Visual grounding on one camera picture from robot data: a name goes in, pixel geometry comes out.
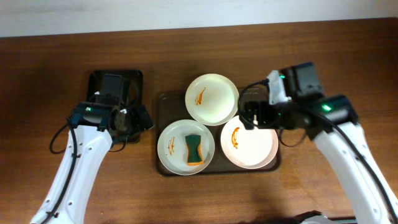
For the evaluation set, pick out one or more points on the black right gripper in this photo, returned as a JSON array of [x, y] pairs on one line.
[[257, 115]]

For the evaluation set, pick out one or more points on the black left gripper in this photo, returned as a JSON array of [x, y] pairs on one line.
[[140, 118]]

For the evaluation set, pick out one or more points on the cream plate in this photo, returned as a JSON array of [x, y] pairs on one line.
[[212, 99], [248, 149], [172, 149]]

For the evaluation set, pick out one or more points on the cream plate back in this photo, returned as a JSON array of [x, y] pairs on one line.
[[212, 99]]

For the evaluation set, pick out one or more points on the green orange sponge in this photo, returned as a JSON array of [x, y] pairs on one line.
[[193, 143]]

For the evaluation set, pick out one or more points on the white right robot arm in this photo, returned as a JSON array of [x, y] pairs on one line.
[[332, 125]]

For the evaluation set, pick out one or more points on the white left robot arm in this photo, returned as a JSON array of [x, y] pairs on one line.
[[93, 130]]

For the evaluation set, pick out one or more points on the brown serving tray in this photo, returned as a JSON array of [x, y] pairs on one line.
[[171, 108]]

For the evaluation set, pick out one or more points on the black water basin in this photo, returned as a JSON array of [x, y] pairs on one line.
[[130, 95]]

